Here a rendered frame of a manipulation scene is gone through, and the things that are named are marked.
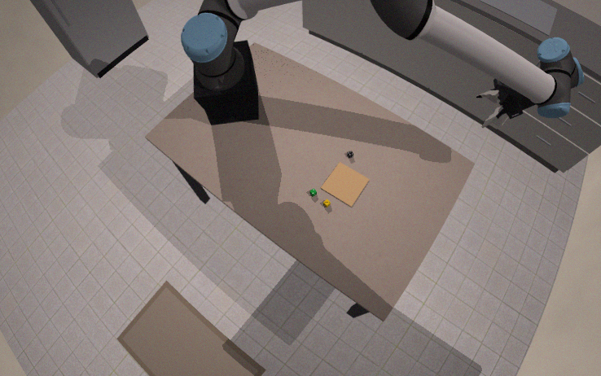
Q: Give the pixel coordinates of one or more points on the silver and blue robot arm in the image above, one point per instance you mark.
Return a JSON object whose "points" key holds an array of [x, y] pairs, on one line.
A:
{"points": [[206, 42]]}

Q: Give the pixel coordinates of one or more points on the tan mat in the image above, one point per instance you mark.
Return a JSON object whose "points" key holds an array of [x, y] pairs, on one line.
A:
{"points": [[345, 184]]}

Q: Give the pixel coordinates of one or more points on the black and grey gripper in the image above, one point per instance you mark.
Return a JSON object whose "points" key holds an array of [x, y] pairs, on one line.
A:
{"points": [[509, 104]]}

